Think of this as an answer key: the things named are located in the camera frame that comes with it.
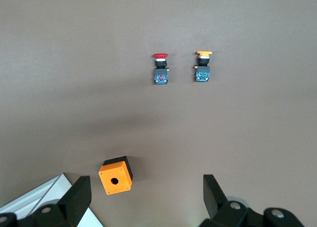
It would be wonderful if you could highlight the orange box with hole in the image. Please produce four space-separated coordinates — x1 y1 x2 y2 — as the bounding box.
98 156 134 196

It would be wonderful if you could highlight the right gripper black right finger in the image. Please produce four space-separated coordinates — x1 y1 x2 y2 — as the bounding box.
200 174 264 227

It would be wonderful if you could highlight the orange-capped push button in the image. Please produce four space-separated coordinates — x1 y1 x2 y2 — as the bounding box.
193 50 213 83

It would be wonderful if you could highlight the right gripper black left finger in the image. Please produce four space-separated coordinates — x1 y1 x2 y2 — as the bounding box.
32 175 92 227

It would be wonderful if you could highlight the brown table cover sheet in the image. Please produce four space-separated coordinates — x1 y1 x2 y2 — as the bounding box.
0 0 317 227

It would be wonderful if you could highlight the white plastic bin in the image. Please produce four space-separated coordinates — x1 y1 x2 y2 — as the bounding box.
0 172 105 227

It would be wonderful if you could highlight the red-capped push button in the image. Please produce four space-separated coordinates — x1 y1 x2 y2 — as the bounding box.
152 53 170 85

